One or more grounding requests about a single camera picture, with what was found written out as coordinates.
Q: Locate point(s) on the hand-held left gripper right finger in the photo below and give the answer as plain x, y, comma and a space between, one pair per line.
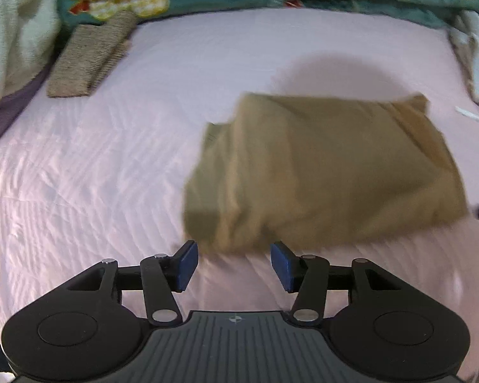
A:
283, 265

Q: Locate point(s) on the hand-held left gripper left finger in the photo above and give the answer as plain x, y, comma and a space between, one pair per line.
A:
185, 265

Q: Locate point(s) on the tan shirt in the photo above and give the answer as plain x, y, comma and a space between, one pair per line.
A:
323, 167

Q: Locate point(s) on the white paper strip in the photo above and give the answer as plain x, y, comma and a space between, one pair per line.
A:
473, 115

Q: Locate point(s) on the pink quilted bed sheet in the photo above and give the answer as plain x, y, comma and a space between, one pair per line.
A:
103, 167

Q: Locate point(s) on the speckled brown folded cloth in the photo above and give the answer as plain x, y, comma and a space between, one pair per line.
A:
88, 56

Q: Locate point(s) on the purple cloth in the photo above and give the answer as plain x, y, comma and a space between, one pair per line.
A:
12, 103

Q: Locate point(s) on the white fluffy plush coat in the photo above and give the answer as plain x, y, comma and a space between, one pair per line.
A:
12, 28

